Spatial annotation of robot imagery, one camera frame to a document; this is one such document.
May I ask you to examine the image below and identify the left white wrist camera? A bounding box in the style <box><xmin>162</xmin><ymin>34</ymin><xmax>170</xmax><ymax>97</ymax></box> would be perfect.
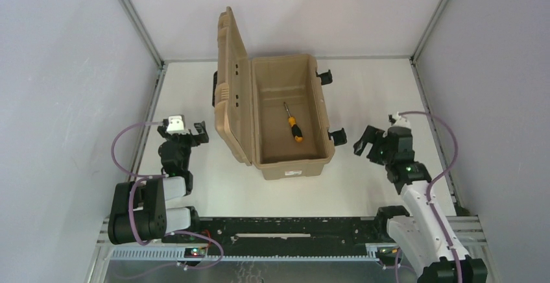
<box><xmin>164</xmin><ymin>115</ymin><xmax>187</xmax><ymax>134</ymax></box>

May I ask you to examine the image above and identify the orange black handled screwdriver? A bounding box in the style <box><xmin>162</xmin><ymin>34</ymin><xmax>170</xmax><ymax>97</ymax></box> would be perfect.
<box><xmin>283</xmin><ymin>102</ymin><xmax>304</xmax><ymax>143</ymax></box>

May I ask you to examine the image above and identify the tan plastic toolbox bin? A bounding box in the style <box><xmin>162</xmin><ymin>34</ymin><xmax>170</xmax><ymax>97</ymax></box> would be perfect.
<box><xmin>213</xmin><ymin>7</ymin><xmax>347</xmax><ymax>180</ymax></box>

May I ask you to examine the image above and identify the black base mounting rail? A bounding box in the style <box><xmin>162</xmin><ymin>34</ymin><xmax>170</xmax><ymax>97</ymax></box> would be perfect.
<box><xmin>163</xmin><ymin>215</ymin><xmax>418</xmax><ymax>258</ymax></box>

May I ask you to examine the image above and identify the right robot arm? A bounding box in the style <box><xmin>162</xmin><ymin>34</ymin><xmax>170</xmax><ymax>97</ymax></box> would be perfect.
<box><xmin>353</xmin><ymin>125</ymin><xmax>488</xmax><ymax>282</ymax></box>

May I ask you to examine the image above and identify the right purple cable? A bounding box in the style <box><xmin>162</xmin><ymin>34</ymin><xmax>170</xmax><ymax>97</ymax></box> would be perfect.
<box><xmin>377</xmin><ymin>110</ymin><xmax>465</xmax><ymax>283</ymax></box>

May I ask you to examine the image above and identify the small green-lit circuit board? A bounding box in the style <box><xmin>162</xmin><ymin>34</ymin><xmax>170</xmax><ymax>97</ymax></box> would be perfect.
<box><xmin>184</xmin><ymin>247</ymin><xmax>208</xmax><ymax>258</ymax></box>

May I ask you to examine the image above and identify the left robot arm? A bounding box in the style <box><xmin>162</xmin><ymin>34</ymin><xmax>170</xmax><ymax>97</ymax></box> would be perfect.
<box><xmin>107</xmin><ymin>116</ymin><xmax>209</xmax><ymax>245</ymax></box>

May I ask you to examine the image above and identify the aluminium frame front rail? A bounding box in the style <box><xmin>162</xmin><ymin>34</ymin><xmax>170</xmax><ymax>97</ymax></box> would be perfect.
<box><xmin>86</xmin><ymin>216</ymin><xmax>501</xmax><ymax>283</ymax></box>

